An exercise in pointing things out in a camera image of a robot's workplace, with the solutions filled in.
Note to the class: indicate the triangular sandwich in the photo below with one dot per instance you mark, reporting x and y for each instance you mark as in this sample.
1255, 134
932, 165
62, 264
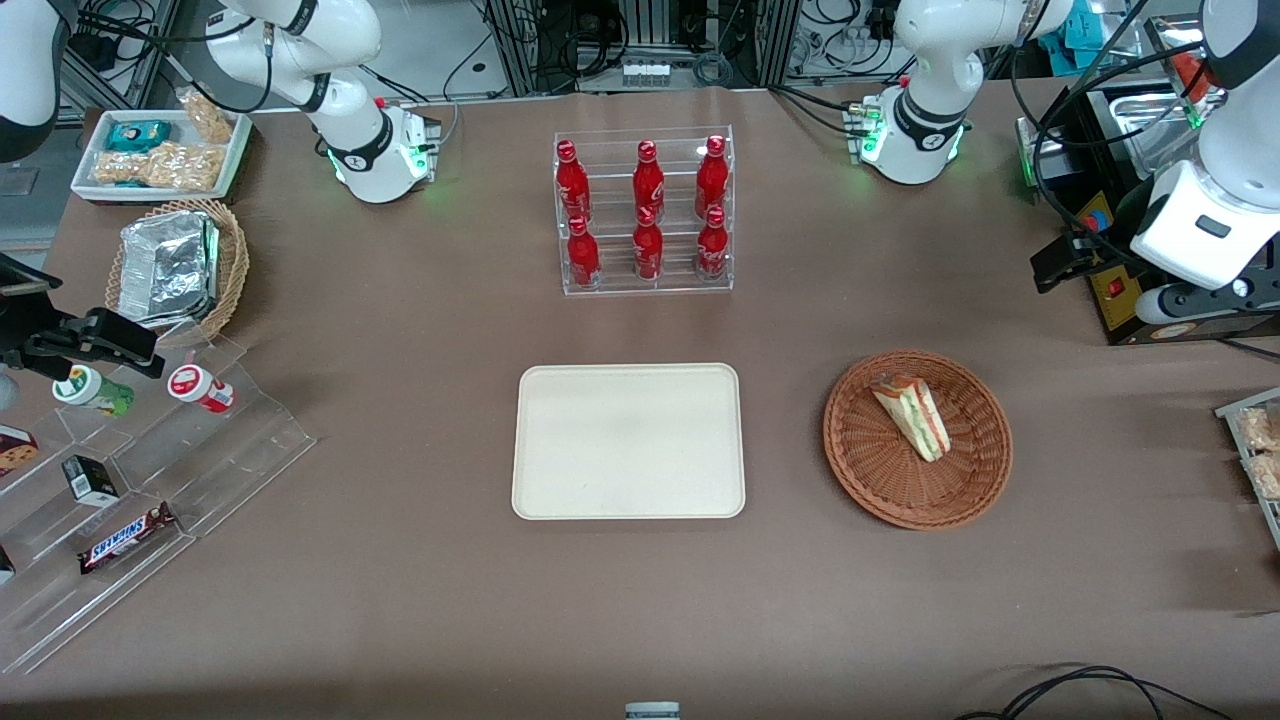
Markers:
915, 415

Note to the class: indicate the small black barcode box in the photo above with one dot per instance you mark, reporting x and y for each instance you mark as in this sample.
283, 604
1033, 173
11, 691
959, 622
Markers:
92, 482

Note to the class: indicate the red orange food piece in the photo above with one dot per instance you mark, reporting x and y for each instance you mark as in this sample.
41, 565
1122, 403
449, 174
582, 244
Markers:
1190, 72

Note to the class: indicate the brown cookie box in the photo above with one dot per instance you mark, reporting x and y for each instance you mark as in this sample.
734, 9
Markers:
15, 452

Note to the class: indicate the black food warmer case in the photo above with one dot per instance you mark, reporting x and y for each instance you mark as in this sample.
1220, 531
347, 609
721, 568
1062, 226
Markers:
1090, 200

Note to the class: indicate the aluminium frame post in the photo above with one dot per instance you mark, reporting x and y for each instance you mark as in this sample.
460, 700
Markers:
508, 45
778, 40

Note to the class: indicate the steel warmer pan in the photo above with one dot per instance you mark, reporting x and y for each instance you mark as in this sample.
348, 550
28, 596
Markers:
1150, 120

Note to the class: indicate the aluminium foil container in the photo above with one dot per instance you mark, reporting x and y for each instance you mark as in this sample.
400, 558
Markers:
165, 268

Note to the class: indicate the white power strip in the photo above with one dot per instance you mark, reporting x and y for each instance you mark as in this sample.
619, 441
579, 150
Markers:
646, 73

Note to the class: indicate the round brown wicker basket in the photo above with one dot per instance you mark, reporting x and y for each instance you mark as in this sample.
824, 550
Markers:
880, 480

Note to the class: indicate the white rectangular snack tray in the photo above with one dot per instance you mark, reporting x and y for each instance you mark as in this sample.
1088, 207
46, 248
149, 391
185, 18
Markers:
90, 185

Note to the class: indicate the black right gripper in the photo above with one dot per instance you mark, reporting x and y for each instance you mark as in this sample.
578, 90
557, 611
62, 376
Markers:
22, 335

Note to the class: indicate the teal cardboard box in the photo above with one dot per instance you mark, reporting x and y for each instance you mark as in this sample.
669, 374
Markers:
1075, 25

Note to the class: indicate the dark small packet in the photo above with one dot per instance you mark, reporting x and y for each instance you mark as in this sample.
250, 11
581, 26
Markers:
5, 565

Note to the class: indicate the large clear nut bag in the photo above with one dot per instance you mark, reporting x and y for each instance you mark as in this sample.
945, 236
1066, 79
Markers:
170, 165

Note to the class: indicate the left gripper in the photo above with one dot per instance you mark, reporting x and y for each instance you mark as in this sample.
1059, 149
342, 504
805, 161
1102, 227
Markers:
1108, 243

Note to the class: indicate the small clear nut bag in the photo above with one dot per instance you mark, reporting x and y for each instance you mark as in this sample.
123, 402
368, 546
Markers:
208, 115

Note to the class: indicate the clear acrylic bottle rack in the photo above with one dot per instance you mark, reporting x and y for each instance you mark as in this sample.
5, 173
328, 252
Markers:
680, 285

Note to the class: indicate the clear acrylic stepped shelf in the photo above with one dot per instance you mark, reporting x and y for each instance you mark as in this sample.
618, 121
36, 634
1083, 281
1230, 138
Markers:
230, 450

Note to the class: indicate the clear wrapped pastry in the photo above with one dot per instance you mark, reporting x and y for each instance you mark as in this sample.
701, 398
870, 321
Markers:
1258, 428
1266, 476

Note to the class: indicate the red cola bottle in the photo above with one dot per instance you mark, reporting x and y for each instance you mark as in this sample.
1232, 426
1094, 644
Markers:
573, 185
648, 250
712, 250
584, 258
712, 178
648, 182

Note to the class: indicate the beige rectangular tray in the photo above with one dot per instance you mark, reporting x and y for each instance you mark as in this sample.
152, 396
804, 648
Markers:
628, 442

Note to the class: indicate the light oval wicker basket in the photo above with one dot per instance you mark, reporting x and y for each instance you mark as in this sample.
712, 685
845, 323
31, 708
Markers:
232, 265

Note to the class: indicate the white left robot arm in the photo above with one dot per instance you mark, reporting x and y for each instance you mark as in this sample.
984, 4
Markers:
925, 90

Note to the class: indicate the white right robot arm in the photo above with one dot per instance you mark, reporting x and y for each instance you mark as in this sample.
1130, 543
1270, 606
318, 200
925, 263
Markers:
372, 165

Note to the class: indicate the Snickers chocolate bar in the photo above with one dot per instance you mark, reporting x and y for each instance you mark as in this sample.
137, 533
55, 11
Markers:
125, 540

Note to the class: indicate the red snack can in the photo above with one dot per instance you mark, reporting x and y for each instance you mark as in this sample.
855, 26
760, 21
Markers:
200, 387

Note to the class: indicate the green snack can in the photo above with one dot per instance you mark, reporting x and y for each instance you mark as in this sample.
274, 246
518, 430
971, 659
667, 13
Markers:
92, 390

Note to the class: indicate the teal snack packet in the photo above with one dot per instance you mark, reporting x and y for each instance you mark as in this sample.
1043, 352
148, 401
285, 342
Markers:
138, 135

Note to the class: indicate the grey white device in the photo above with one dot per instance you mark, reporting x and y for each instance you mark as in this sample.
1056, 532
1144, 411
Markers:
652, 711

